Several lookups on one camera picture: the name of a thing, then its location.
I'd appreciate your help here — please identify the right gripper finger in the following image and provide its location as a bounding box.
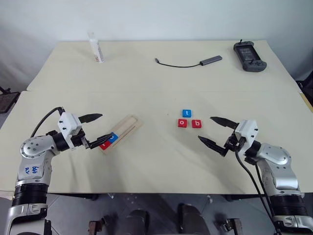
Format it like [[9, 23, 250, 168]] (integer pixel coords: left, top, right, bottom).
[[209, 116, 239, 129], [197, 136, 227, 158]]

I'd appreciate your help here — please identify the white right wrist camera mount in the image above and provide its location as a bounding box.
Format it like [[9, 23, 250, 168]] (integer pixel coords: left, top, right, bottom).
[[234, 119, 259, 156]]

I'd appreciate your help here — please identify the white squeeze tube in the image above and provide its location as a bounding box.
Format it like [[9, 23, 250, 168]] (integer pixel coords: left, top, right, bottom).
[[88, 31, 105, 64]]

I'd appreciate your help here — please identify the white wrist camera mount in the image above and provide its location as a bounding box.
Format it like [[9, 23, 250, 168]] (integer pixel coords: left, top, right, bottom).
[[57, 112, 83, 149], [234, 119, 259, 156]]

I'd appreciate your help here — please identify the dark rounded shape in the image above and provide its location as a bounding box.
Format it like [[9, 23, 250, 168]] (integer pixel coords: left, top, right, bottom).
[[125, 209, 150, 235], [177, 202, 209, 235]]

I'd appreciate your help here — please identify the wooden strip beside table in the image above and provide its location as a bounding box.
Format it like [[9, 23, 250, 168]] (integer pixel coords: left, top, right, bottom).
[[299, 91, 313, 114]]

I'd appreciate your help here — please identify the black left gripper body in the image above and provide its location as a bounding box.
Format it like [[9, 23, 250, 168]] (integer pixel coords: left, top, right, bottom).
[[70, 130, 92, 150]]

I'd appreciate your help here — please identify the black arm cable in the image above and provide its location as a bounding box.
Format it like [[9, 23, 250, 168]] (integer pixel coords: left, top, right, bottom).
[[30, 106, 66, 138], [235, 146, 282, 235], [254, 163, 276, 216]]

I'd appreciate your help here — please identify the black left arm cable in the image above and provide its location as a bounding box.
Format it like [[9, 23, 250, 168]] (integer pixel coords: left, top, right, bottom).
[[30, 106, 66, 138]]

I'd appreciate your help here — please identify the dark object beside table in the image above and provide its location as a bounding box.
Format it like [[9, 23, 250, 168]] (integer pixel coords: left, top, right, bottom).
[[295, 77, 313, 104]]

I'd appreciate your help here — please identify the wooden letter tile rack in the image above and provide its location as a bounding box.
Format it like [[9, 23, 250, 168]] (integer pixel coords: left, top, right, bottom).
[[99, 114, 144, 156]]

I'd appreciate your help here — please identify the grey usb hub with cable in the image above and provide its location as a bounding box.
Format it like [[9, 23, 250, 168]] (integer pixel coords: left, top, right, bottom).
[[154, 55, 223, 68]]

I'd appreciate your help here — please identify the brown block under table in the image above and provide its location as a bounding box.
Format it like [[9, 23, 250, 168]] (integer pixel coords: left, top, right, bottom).
[[87, 214, 109, 235], [214, 214, 243, 235]]

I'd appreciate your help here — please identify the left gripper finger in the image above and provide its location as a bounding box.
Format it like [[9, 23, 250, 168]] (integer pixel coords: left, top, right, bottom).
[[78, 113, 103, 123], [88, 133, 115, 150]]

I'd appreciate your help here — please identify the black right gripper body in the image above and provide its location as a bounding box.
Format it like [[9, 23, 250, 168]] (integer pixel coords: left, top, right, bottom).
[[224, 133, 246, 152]]

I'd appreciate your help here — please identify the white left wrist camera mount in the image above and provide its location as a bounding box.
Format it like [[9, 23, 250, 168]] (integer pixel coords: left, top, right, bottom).
[[57, 112, 83, 149]]

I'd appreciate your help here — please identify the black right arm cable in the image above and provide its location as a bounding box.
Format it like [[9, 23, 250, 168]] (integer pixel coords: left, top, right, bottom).
[[235, 146, 282, 235], [254, 163, 276, 216]]

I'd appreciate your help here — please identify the dark grey handheld controller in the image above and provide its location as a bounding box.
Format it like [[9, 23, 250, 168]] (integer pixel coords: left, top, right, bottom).
[[232, 39, 268, 73]]

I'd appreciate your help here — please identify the black stand beside table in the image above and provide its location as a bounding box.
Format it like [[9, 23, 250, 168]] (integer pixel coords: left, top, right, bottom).
[[0, 86, 21, 115]]

